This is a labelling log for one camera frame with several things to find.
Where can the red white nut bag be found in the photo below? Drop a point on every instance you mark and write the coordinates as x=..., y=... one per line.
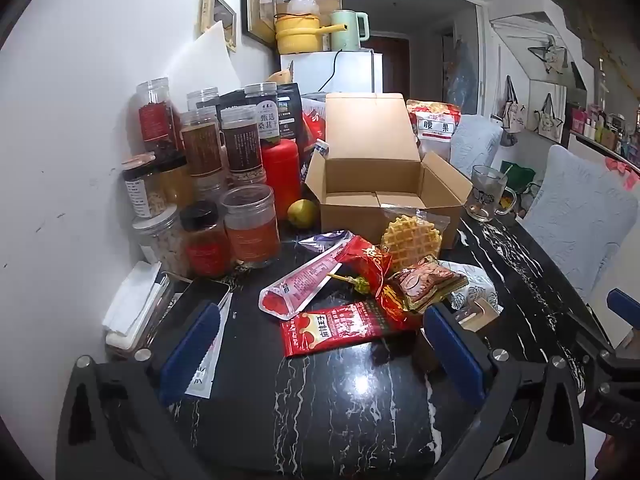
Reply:
x=435, y=130

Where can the brown cardboard box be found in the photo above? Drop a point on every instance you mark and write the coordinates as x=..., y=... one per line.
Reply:
x=365, y=130

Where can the small yellow picture frame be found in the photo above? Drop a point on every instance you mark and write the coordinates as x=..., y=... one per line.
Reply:
x=217, y=15

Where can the metal tin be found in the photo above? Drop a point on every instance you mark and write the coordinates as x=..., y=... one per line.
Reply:
x=200, y=292

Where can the white board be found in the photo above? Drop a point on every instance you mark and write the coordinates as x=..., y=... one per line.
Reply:
x=205, y=67

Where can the yellow pot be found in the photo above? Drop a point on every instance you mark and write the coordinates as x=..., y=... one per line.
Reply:
x=297, y=35

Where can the orange packet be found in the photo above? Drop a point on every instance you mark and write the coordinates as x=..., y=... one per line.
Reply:
x=280, y=77

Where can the copper lid nut jar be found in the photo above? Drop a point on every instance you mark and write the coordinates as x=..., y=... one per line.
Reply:
x=140, y=190

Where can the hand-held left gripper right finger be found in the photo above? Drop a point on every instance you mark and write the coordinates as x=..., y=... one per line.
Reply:
x=455, y=360

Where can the red canister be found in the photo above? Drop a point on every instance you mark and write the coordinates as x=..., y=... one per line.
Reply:
x=281, y=175

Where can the tall red label jar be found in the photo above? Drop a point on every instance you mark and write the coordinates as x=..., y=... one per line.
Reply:
x=156, y=120

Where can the red gold foil packet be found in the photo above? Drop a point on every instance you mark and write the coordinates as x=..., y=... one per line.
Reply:
x=370, y=265

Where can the red snack packet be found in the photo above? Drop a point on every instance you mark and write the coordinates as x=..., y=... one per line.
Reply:
x=345, y=327

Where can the white patterned packet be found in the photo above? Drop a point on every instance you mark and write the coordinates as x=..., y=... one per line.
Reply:
x=477, y=282

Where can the white green label jar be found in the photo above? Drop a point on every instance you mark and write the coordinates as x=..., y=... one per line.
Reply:
x=265, y=117

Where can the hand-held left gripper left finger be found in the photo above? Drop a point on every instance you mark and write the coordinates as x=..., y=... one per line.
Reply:
x=192, y=355

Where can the pink red stick packet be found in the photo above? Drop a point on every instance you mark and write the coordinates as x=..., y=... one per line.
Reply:
x=305, y=282

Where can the small brown box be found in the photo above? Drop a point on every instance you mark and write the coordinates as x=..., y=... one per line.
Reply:
x=480, y=315

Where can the dark label jar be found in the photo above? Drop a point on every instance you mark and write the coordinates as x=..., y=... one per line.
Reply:
x=242, y=142

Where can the small black lid red jar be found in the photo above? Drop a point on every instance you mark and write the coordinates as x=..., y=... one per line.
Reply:
x=206, y=250

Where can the yellow green fruit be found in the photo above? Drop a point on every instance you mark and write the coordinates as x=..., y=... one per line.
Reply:
x=302, y=212

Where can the black packet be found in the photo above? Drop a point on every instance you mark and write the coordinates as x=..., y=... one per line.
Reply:
x=227, y=99

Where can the clear plastic jar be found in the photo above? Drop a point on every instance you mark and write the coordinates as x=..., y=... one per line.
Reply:
x=210, y=187

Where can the large white lid nut jar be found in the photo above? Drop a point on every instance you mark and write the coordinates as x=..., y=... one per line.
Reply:
x=162, y=245

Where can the pink bow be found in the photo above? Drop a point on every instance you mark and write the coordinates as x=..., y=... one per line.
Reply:
x=620, y=166

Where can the white tissue pack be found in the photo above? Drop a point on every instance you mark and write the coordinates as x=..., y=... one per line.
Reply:
x=132, y=297

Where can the clear white lid jar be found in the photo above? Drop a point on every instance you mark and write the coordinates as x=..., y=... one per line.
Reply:
x=202, y=97

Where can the brown coffee packet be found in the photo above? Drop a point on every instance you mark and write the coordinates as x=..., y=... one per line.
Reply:
x=425, y=282

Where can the small white blue packet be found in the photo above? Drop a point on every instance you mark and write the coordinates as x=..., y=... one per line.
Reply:
x=320, y=149

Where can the purple snack packet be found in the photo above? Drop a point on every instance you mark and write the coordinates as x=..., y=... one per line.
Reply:
x=325, y=240

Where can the white tote bag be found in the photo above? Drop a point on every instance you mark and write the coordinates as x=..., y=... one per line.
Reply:
x=510, y=112

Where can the glass mug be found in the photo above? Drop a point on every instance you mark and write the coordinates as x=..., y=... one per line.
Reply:
x=485, y=197

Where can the large dark picture frame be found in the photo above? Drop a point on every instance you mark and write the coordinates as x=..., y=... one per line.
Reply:
x=257, y=0

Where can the amber jar black lid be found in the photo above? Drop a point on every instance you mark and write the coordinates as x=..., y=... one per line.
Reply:
x=175, y=182

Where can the white sachet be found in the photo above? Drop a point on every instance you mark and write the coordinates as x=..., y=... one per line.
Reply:
x=217, y=355

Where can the black pouch bag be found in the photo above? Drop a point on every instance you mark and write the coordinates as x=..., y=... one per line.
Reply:
x=291, y=112

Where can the green bag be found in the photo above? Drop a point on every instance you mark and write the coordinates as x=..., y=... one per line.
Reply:
x=517, y=175

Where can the white plastic bag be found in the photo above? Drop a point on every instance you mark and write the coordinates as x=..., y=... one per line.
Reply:
x=301, y=5

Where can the large light blue chair cushion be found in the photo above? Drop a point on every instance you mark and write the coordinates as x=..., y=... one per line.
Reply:
x=575, y=210

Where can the green kettle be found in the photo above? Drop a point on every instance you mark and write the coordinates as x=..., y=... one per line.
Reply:
x=347, y=30

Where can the clear-wrapped waffle packet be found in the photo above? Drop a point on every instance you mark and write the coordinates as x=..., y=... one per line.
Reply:
x=410, y=242

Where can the green lollipop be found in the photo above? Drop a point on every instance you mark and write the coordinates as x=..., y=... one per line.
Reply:
x=359, y=286

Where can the row of bottles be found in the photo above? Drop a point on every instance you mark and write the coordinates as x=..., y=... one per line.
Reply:
x=605, y=132

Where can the blue plastic bag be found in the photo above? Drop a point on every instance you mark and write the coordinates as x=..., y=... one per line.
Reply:
x=462, y=80

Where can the thin stir stick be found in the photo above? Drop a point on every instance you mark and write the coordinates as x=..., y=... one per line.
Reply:
x=502, y=177

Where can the white fridge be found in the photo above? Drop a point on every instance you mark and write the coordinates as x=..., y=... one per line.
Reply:
x=355, y=72

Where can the brown label jar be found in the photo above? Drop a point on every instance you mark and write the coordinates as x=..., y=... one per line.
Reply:
x=200, y=145

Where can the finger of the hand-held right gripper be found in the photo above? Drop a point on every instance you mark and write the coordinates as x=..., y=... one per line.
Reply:
x=597, y=347
x=625, y=307

